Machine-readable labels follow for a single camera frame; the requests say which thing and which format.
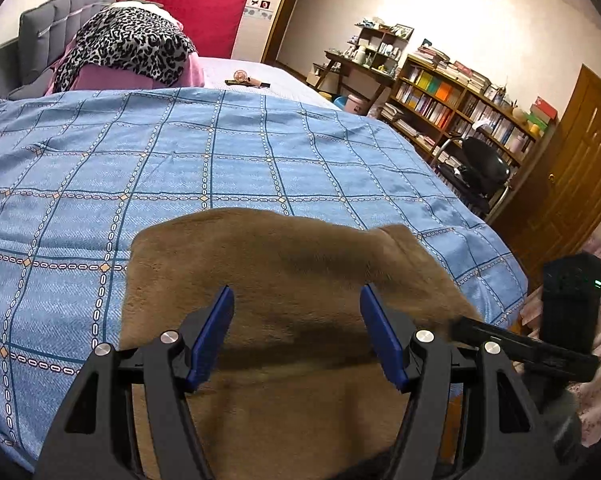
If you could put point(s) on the wardrobe door stickers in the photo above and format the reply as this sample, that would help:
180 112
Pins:
259 9

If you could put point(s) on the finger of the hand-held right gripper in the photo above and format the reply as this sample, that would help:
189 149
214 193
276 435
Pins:
500 337

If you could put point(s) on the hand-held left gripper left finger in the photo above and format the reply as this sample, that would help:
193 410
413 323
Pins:
211 340

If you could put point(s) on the brown fleece pants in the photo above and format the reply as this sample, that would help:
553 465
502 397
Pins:
295 280

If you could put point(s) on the wooden desk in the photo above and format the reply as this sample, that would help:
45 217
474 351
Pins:
350 67

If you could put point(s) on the pink bin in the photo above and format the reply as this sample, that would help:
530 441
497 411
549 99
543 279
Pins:
357 105

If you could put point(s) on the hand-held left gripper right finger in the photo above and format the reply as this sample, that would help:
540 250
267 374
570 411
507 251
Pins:
383 340

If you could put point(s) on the pink quilt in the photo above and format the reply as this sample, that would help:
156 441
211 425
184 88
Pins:
110 80

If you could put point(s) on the dark flat gadget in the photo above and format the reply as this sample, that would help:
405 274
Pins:
253 82

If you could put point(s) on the brown wooden door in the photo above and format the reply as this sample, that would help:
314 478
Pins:
565 170

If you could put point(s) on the lilac bed sheet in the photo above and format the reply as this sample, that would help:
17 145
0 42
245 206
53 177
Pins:
280 87

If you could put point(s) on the black office chair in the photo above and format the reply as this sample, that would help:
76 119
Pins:
482 165

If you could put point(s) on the wooden bookshelf with books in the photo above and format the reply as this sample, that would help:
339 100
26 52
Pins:
460 110

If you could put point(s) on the blue checked blanket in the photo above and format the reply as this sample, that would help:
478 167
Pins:
180 160

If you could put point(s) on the grey tufted headboard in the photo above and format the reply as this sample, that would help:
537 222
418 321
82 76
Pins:
45 30

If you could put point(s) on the red mattress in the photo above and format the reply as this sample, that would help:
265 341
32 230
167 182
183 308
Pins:
195 5

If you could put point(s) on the small hand fan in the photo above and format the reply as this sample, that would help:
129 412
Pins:
241 75

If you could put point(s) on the leopard print blanket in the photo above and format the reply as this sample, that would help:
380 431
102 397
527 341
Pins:
130 40

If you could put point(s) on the small wooden desktop shelf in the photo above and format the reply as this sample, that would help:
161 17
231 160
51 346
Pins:
380 45

